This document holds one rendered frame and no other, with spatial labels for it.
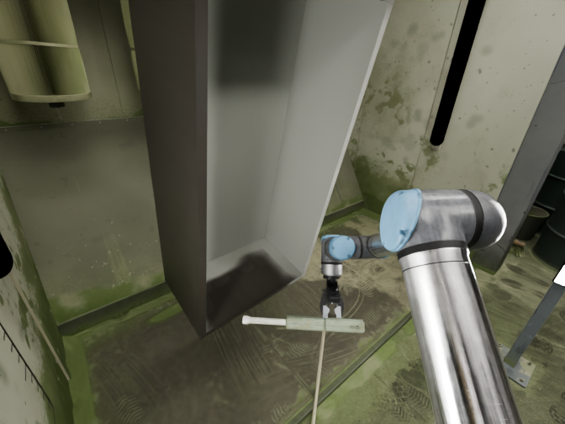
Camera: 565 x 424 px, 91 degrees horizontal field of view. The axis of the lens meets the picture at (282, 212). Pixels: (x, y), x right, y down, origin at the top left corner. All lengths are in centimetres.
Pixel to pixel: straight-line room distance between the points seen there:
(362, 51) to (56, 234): 178
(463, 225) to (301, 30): 93
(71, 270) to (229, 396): 112
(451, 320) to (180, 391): 138
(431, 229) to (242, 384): 131
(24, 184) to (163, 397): 135
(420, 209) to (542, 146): 199
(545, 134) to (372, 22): 168
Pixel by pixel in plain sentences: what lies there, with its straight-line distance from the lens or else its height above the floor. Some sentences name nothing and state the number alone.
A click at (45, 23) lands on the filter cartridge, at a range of 179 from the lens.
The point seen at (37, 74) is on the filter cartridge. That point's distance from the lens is 178.
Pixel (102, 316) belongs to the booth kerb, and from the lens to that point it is 205.
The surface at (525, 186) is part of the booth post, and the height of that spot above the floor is 76.
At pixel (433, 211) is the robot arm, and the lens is 55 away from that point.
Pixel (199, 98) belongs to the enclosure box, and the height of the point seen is 139.
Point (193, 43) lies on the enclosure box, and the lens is 62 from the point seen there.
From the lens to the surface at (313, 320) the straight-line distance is 119.
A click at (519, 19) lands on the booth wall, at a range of 255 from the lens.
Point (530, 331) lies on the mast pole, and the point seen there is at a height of 29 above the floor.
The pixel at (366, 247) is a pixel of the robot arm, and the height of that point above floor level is 85.
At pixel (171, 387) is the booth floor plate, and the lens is 170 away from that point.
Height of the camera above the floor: 145
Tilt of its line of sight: 28 degrees down
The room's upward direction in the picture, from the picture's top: 2 degrees clockwise
